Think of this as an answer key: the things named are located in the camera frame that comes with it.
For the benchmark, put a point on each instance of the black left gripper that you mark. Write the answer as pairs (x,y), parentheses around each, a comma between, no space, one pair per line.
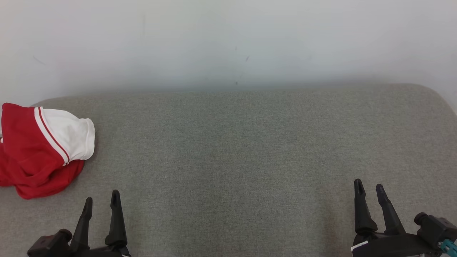
(100,252)

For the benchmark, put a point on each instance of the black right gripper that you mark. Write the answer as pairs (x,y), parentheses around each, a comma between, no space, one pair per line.
(392,246)

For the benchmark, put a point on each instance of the red white jersey black print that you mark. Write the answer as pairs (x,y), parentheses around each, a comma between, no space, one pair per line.
(71,135)

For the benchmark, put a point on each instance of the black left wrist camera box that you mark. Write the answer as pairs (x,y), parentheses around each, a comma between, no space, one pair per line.
(50,246)

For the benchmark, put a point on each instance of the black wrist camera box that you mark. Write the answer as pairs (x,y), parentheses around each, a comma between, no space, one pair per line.
(435,228)
(50,246)

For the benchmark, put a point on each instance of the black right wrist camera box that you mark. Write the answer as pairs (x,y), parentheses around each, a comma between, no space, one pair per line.
(435,228)

